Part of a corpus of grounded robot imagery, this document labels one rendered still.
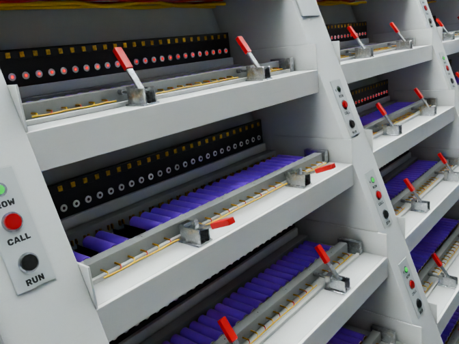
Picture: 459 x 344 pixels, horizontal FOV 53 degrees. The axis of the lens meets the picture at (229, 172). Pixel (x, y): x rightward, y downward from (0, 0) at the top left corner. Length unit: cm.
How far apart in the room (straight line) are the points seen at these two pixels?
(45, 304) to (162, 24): 64
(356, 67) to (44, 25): 66
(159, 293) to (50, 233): 15
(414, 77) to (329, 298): 95
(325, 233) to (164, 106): 54
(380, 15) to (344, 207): 83
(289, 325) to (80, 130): 45
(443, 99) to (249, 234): 104
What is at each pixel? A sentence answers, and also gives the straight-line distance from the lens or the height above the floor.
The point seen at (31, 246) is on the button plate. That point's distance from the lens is 50.
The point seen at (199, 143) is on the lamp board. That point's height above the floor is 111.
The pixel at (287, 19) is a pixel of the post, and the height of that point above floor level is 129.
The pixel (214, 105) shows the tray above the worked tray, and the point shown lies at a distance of 70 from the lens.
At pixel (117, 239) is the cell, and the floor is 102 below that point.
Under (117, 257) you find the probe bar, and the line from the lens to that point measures 60.
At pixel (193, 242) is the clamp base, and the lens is 63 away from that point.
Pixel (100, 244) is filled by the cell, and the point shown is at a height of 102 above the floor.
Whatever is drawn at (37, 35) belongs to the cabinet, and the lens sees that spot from 83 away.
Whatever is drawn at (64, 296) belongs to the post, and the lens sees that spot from 51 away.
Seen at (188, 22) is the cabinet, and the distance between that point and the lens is 104.
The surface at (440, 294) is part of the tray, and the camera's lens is 126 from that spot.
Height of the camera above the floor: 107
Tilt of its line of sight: 2 degrees down
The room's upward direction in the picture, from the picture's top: 21 degrees counter-clockwise
